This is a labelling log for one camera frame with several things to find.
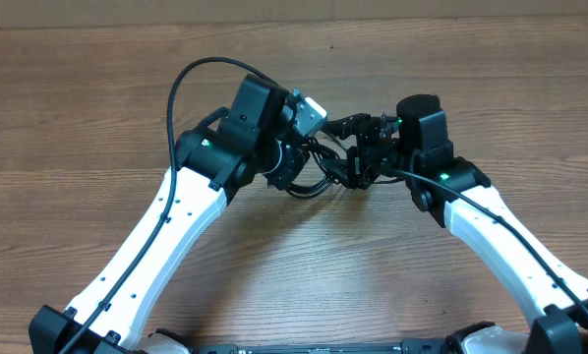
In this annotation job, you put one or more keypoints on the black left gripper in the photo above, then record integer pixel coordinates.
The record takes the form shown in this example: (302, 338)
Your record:
(295, 158)

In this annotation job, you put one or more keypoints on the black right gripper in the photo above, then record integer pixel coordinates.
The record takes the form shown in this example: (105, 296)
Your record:
(345, 129)

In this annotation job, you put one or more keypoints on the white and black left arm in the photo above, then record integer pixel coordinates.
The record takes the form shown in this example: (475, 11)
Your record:
(260, 133)

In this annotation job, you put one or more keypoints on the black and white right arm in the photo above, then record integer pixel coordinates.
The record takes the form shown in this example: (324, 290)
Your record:
(413, 147)

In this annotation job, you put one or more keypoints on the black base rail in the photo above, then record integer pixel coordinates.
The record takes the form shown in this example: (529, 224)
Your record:
(406, 346)

